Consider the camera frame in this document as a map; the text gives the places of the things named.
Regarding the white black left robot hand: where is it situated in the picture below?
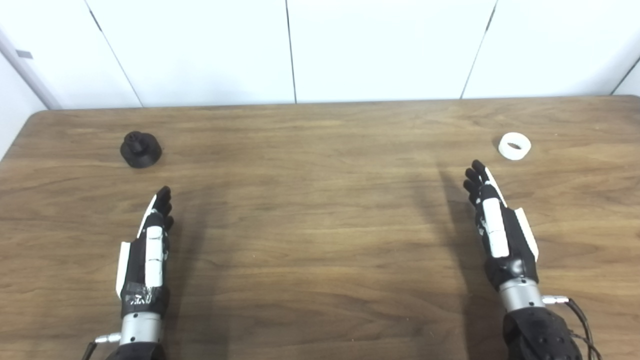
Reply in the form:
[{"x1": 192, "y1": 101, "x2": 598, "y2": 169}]
[{"x1": 116, "y1": 186, "x2": 175, "y2": 317}]

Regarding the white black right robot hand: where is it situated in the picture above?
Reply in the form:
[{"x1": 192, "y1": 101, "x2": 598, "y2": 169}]
[{"x1": 463, "y1": 159, "x2": 540, "y2": 291}]

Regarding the white plastic ring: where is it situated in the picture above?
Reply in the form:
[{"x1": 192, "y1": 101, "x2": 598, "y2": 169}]
[{"x1": 498, "y1": 132, "x2": 532, "y2": 161}]

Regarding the round black part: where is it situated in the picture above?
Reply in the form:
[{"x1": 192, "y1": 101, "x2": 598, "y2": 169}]
[{"x1": 120, "y1": 131, "x2": 163, "y2": 169}]

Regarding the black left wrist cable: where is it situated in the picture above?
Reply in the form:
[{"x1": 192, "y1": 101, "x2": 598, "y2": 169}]
[{"x1": 81, "y1": 332, "x2": 123, "y2": 360}]

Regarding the grey wall corner trim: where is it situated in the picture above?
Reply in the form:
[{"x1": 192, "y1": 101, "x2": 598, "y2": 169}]
[{"x1": 0, "y1": 29, "x2": 62, "y2": 110}]

